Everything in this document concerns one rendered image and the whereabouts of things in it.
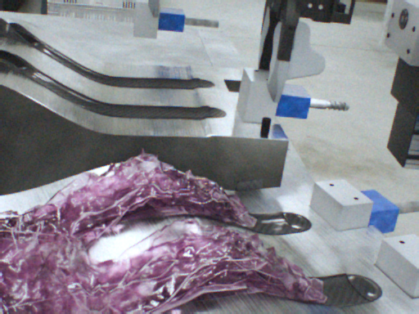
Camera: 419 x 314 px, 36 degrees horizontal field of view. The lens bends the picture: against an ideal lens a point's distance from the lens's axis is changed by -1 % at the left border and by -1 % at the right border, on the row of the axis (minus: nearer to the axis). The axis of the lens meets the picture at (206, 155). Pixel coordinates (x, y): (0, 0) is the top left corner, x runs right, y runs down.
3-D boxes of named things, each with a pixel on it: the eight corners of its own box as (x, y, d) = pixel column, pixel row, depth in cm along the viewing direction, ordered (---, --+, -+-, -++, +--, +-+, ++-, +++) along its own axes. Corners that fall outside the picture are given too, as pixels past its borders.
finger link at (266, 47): (302, 88, 80) (322, 21, 74) (254, 83, 79) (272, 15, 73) (297, 75, 82) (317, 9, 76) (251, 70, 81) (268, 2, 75)
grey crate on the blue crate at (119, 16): (147, 20, 421) (149, -3, 415) (150, 36, 384) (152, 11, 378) (51, 11, 411) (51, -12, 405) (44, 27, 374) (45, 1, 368)
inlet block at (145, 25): (214, 37, 105) (218, 4, 103) (218, 45, 101) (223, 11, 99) (132, 29, 103) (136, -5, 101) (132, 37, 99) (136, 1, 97)
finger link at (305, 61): (322, 109, 72) (335, 24, 70) (271, 105, 71) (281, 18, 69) (314, 105, 75) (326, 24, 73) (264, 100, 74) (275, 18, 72)
